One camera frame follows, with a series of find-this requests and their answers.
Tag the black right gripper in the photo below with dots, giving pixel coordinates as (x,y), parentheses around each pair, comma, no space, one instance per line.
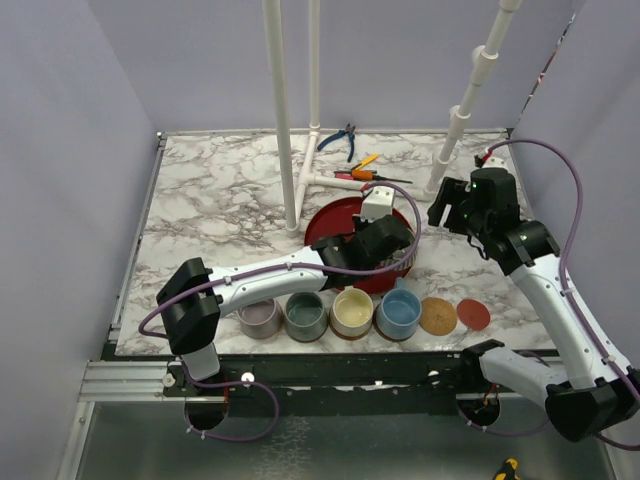
(453,191)

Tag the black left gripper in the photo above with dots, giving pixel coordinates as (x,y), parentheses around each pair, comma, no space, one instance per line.
(360,225)

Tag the light blue mug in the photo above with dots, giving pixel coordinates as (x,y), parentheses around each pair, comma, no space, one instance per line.
(399,310)

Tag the cream yellow mug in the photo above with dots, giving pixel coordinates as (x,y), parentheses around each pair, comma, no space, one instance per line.
(352,311)

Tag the brown wooden coaster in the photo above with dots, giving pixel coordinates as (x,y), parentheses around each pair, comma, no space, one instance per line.
(392,338)
(349,337)

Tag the woven rattan coaster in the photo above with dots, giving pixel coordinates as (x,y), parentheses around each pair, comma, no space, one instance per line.
(439,317)

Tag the dark green mug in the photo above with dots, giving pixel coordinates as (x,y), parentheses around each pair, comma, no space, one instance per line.
(306,317)

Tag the thin red round coaster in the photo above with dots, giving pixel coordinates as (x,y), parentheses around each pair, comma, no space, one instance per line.
(473,314)

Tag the lilac mug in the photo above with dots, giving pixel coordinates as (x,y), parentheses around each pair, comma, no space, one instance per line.
(261,320)

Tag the ribbed grey cup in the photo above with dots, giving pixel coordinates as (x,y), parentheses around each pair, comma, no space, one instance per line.
(400,260)

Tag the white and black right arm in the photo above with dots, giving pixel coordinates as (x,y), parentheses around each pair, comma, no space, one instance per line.
(597,388)

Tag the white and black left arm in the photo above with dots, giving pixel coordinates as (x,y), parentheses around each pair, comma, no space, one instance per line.
(195,298)

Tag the dark red round tray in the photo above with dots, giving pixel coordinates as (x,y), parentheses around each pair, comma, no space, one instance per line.
(336,218)

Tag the yellow utility knife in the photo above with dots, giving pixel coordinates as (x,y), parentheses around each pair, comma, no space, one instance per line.
(365,162)

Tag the aluminium table edge strip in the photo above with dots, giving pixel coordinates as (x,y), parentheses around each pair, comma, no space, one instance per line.
(122,295)

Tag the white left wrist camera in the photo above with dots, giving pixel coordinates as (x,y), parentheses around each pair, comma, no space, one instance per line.
(377,203)

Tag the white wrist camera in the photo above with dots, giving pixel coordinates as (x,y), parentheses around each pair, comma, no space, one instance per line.
(377,203)
(488,160)

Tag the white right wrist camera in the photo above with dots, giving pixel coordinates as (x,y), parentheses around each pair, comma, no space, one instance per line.
(488,160)

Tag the orange handled screwdriver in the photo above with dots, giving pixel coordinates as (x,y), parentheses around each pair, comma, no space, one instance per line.
(369,176)

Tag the white PVC pipe frame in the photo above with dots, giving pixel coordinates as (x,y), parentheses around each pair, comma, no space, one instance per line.
(294,188)

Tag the black metal base rail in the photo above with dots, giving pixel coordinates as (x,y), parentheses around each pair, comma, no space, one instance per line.
(258,385)

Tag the yellow black tool handle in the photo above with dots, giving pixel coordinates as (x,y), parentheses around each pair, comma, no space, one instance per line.
(508,470)

